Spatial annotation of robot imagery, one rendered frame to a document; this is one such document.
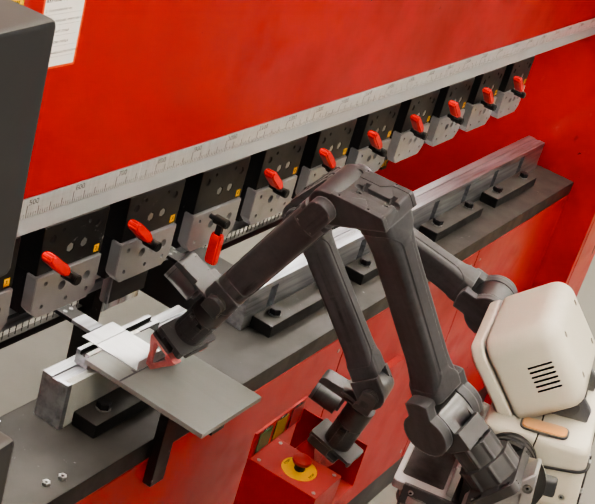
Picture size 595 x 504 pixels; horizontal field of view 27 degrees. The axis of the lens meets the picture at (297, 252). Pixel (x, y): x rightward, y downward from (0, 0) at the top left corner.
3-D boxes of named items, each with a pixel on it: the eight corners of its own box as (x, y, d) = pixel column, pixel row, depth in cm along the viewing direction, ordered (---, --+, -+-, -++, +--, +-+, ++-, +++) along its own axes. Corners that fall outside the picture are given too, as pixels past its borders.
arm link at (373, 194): (373, 202, 164) (417, 164, 170) (297, 193, 174) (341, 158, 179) (452, 462, 185) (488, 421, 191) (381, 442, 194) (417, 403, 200)
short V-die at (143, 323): (86, 369, 221) (89, 355, 220) (74, 361, 223) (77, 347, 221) (156, 334, 238) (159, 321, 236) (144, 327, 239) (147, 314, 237)
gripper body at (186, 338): (153, 331, 215) (177, 308, 211) (189, 314, 223) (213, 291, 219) (176, 361, 214) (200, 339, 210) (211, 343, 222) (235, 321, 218)
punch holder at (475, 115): (464, 133, 323) (484, 74, 315) (435, 120, 326) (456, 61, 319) (487, 123, 335) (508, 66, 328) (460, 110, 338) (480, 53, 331)
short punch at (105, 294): (105, 314, 219) (115, 268, 215) (96, 309, 220) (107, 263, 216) (141, 298, 227) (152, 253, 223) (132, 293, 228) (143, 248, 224)
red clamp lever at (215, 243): (213, 268, 229) (226, 222, 224) (196, 258, 230) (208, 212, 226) (219, 265, 230) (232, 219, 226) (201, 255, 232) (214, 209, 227)
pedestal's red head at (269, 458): (299, 546, 243) (324, 474, 235) (232, 504, 249) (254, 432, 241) (347, 502, 259) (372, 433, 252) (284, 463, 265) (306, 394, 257)
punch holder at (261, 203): (246, 227, 242) (268, 151, 234) (212, 208, 245) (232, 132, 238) (288, 209, 254) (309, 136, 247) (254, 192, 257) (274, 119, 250)
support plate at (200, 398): (201, 439, 209) (202, 434, 209) (84, 363, 219) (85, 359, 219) (260, 401, 224) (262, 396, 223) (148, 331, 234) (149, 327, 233)
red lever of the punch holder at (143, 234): (143, 223, 200) (163, 245, 209) (124, 212, 202) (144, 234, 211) (137, 232, 200) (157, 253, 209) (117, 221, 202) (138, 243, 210)
